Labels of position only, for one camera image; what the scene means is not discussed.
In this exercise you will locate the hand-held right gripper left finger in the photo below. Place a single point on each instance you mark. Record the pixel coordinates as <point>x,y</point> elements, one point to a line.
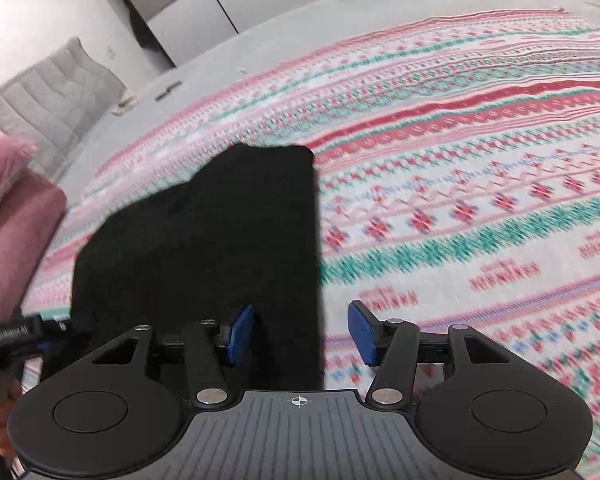
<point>240,335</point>

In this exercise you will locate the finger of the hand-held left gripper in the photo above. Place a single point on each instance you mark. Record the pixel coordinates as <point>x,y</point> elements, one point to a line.
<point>57,329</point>

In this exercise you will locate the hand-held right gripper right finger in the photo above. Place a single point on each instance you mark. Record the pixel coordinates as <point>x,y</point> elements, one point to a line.
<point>365,332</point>

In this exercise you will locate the black pants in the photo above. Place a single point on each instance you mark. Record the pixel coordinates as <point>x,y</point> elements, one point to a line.
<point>205,235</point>

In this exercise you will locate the person's left hand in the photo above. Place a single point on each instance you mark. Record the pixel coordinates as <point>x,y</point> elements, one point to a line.
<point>2,435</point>

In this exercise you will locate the patterned pink green blanket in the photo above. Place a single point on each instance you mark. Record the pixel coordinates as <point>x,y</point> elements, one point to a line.
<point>455,160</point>

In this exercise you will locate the grey padded headboard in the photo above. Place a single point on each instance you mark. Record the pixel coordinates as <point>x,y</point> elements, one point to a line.
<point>45,100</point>

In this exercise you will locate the small dark object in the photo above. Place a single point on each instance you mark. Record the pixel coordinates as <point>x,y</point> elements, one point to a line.
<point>168,89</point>

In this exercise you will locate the grey bed cover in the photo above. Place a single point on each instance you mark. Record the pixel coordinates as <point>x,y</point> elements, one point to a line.
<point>280,35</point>

